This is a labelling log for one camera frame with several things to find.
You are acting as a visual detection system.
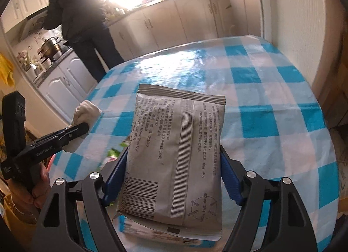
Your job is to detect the white kitchen cabinets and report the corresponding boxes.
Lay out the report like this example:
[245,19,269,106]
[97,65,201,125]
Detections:
[34,0,235,121]
[1,0,49,32]

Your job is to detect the silver wipes packet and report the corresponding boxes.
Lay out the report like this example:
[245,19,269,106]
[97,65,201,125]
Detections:
[117,84,226,241]

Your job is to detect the blue checkered tablecloth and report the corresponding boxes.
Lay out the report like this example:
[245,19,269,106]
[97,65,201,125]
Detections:
[50,36,339,251]

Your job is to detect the person in dark clothes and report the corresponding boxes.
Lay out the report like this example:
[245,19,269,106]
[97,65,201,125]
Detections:
[44,0,124,82]

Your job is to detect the white upper kitchen cabinets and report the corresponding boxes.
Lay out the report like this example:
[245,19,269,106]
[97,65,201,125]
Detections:
[1,0,49,32]

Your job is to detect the yellow hanging cloth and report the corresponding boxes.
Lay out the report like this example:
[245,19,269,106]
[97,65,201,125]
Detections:
[0,53,15,87]

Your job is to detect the white lower kitchen cabinets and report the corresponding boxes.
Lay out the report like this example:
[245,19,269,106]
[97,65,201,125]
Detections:
[34,0,235,121]

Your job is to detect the orange plastic trash bucket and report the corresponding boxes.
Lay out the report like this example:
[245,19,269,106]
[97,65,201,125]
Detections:
[47,154,55,171]

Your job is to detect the operator left hand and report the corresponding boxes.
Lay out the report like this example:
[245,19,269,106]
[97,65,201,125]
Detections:
[7,163,51,213]

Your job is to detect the steel cooking pot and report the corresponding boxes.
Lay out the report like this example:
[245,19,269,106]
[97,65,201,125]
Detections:
[38,37,62,61]

